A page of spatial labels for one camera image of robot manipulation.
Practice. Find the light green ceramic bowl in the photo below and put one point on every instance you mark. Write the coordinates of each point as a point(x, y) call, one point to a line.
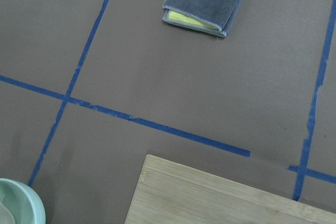
point(20, 203)

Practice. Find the bamboo cutting board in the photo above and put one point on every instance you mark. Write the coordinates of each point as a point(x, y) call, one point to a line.
point(168, 192)

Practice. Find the grey and yellow folded cloth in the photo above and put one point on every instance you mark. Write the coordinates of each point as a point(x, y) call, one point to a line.
point(213, 17)

